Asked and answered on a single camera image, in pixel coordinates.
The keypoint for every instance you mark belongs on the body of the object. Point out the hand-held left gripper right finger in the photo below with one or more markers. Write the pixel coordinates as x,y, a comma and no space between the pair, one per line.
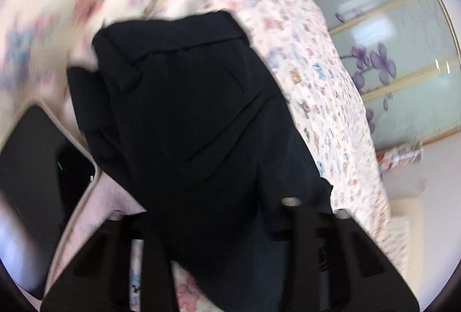
345,261

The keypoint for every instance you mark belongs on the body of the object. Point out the black pants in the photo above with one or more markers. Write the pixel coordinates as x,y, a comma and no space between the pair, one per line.
187,139

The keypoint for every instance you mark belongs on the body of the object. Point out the wardrobe with floral glass doors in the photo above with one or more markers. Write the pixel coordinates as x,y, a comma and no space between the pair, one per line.
392,45

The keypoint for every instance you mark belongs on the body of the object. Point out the clear cylinder of plush toys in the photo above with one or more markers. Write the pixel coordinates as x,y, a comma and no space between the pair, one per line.
399,156

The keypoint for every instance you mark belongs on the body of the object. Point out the black smartphone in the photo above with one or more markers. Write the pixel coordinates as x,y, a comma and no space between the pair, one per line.
36,182

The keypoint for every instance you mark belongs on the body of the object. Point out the teddy bear printed blanket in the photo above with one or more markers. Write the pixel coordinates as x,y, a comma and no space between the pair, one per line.
281,45

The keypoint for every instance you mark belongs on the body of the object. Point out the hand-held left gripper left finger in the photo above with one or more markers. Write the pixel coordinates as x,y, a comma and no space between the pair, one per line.
90,268

